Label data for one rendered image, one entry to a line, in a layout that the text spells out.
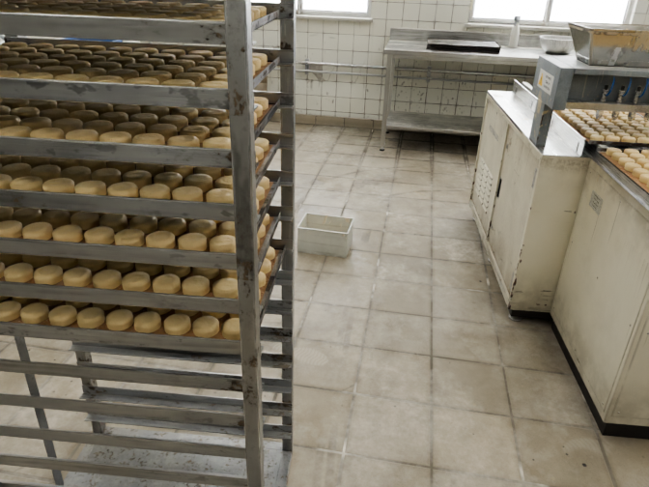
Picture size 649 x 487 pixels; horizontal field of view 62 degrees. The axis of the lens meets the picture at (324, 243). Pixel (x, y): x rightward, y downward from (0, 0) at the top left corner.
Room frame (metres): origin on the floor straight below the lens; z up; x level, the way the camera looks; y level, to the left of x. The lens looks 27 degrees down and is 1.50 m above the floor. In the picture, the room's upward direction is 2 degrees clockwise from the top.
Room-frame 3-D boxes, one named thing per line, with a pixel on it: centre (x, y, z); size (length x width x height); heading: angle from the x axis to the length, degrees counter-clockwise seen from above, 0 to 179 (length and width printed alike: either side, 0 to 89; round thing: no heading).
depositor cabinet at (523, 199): (2.75, -1.28, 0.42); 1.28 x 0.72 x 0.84; 176
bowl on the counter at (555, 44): (4.93, -1.93, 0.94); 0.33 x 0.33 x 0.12
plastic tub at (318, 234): (2.88, -0.01, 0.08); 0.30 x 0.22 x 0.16; 79
